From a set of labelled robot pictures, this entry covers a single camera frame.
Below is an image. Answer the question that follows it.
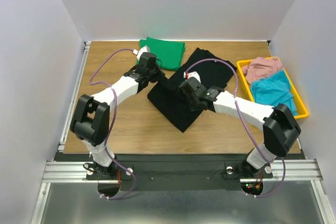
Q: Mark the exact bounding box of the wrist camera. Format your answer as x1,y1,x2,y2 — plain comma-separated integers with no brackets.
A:
183,71,201,83
132,46,150,61

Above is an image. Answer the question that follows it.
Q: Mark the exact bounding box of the yellow plastic bin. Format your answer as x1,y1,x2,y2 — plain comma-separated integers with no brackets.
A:
237,57,309,120

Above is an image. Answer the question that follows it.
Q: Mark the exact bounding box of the teal t shirt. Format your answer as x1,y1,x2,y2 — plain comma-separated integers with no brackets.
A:
250,70,298,115

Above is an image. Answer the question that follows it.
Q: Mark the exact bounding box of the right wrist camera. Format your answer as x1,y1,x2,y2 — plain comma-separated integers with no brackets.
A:
183,71,201,83

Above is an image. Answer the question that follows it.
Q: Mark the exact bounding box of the black t shirt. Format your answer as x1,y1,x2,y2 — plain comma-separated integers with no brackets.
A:
147,48,237,132

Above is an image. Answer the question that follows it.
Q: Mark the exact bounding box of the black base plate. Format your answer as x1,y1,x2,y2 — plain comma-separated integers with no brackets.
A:
83,153,274,193

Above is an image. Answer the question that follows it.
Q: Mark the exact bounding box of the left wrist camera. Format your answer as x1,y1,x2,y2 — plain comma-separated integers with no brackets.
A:
132,46,150,61

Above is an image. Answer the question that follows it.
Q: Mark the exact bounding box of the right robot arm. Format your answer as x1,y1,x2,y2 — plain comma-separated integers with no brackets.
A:
179,77,301,177

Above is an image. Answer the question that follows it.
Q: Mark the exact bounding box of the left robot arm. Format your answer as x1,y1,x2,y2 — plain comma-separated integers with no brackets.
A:
70,46,164,179

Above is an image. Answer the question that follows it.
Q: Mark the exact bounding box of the folded green t shirt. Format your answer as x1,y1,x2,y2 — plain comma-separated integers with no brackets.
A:
139,37,185,71

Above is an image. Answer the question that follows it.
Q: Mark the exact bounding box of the aluminium side rail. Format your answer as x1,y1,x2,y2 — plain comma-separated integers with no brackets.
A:
57,41,91,152

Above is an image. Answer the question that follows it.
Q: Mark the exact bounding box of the pink t shirt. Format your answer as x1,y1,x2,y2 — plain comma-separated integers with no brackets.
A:
241,57,284,85

